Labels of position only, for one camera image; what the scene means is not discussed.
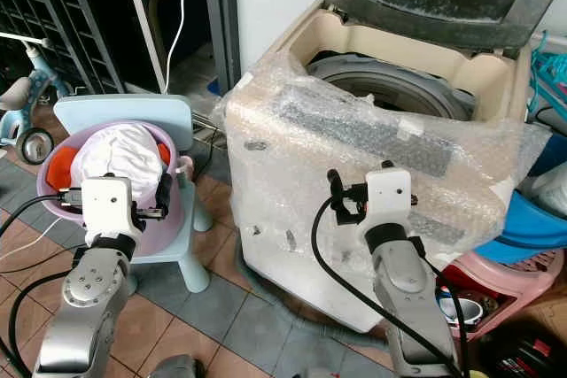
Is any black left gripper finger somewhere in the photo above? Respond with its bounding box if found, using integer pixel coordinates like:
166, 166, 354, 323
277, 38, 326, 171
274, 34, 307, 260
144, 174, 175, 220

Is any beige top-load washing machine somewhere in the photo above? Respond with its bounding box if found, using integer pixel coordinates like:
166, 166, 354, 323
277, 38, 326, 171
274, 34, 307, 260
221, 0, 541, 335

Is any teal clothes hanger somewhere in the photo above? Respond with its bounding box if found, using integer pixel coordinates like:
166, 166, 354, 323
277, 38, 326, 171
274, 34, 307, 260
528, 31, 567, 127

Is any orange garment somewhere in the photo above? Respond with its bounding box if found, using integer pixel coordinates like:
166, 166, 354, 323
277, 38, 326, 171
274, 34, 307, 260
47, 146, 79, 193

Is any clear bubble wrap sheet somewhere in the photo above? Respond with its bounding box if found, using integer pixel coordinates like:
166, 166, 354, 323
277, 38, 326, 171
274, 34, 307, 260
211, 46, 552, 251

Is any white garment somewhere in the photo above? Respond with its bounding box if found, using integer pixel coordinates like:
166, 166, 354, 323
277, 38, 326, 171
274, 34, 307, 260
71, 123, 164, 193

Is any child's light blue tricycle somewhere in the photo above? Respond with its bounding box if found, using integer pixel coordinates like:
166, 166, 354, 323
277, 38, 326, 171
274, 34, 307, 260
0, 31, 74, 166

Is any light blue plastic chair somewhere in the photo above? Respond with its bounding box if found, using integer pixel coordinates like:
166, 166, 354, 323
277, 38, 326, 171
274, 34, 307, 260
52, 95, 212, 294

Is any blue plastic basin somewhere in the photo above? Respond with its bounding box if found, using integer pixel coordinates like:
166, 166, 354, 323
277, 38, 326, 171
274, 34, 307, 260
471, 190, 567, 264

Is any white mug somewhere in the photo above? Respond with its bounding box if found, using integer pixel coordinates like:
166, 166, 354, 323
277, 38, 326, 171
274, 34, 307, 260
438, 293, 486, 328

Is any white plastic bag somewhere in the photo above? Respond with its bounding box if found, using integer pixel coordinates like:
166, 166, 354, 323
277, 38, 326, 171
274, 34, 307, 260
526, 159, 567, 220

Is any pink plastic stool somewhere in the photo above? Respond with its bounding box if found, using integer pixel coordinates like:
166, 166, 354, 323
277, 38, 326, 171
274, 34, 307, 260
434, 248, 566, 336

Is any grey robot foot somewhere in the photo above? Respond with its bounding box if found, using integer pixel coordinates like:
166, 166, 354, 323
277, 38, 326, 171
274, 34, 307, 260
152, 355, 205, 378

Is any black grid rack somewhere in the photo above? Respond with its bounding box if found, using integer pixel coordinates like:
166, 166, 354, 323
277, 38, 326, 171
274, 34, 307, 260
0, 0, 118, 96

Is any red and black box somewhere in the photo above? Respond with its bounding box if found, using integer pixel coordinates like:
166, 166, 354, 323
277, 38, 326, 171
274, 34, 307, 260
477, 320, 567, 378

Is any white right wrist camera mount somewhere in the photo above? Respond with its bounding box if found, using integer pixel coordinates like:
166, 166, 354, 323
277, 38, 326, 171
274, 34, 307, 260
361, 167, 414, 228

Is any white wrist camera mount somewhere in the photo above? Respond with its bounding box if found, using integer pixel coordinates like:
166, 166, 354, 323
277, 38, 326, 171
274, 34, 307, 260
82, 176, 144, 241
361, 167, 414, 228

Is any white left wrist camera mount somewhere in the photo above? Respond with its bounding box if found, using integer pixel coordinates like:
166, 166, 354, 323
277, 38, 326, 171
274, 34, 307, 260
82, 176, 144, 241

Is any white floor cable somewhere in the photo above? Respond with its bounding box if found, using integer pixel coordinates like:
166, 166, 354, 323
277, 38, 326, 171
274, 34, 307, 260
0, 217, 65, 266

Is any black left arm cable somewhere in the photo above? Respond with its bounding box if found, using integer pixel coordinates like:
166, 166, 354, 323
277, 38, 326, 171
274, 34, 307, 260
0, 190, 85, 378

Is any white hanging cable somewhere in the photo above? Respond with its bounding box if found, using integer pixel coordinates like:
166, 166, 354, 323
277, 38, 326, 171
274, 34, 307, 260
164, 0, 198, 94

